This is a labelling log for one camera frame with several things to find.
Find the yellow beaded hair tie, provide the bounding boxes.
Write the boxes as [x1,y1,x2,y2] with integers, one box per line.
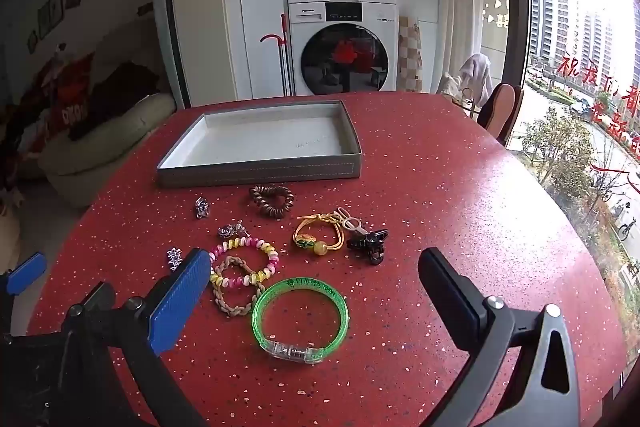
[293,213,346,256]

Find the green translucent bangle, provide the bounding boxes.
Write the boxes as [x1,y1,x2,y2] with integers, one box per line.
[251,277,349,367]

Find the brown spiral hair tie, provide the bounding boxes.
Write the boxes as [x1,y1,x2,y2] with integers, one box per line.
[249,184,295,220]

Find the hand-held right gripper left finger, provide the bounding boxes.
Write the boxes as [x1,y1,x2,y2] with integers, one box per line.
[65,248,212,427]

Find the large framed wall picture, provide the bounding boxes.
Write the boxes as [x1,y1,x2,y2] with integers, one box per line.
[37,0,65,38]

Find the pale draped towel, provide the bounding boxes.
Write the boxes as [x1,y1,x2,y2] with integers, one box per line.
[459,54,493,108]

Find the beige bag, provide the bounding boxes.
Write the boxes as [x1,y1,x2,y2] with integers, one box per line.
[440,74,476,102]

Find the dark brown clothing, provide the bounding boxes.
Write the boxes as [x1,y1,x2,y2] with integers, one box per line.
[70,62,161,140]

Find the white curtain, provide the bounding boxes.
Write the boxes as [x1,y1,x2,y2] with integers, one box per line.
[440,0,483,95]

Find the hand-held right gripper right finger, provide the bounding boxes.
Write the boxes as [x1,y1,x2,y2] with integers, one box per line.
[419,248,581,427]

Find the cream leather sofa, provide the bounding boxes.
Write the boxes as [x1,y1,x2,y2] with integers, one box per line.
[39,92,177,208]

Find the grey shallow cardboard box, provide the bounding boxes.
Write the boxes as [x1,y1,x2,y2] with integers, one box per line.
[156,100,363,188]

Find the beige braided bracelet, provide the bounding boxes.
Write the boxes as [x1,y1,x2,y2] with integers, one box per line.
[210,254,268,320]

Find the brown wooden chair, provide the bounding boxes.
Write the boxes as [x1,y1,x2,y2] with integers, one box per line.
[477,83,524,145]

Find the black claw hair clip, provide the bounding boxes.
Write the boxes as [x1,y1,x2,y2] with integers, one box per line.
[347,228,389,266]

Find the white washing machine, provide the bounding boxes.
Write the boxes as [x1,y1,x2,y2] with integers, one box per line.
[287,0,399,96]

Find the red window decal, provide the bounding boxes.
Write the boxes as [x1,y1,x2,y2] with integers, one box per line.
[557,52,640,158]

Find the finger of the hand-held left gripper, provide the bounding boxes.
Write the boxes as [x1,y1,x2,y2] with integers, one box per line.
[0,332,151,427]
[0,253,48,299]

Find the red handled mop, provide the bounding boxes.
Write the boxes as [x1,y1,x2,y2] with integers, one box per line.
[260,13,292,96]

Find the red printed clothing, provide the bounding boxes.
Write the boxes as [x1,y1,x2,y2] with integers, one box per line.
[10,52,96,158]

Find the checkered beige panel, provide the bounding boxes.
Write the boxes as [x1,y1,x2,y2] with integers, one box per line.
[398,18,423,94]

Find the pink yellow spiral hair tie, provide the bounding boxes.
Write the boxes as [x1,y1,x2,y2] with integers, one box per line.
[208,236,280,289]

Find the white tall cabinet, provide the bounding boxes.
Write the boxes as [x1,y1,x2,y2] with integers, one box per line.
[220,0,288,100]

